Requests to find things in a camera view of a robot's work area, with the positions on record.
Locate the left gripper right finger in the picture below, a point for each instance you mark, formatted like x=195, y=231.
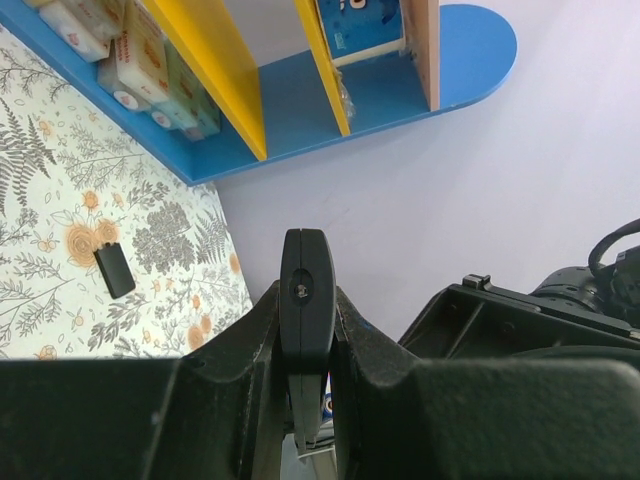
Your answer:
x=399, y=416

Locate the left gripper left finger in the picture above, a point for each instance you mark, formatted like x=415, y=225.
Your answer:
x=216, y=413

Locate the blue shelf unit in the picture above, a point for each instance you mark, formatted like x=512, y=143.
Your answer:
x=478, y=50

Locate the floral table mat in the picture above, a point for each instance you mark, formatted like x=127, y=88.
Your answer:
x=71, y=181

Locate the small black battery door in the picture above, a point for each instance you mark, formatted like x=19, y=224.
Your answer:
x=115, y=270

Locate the white tissue pack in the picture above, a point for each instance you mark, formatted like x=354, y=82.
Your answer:
x=135, y=73
x=87, y=27

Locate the light blue tissue pack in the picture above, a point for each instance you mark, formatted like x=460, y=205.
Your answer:
x=189, y=108

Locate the white tissue pack right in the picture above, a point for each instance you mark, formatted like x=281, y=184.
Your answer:
x=135, y=73

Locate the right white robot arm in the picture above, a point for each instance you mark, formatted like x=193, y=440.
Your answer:
x=577, y=312

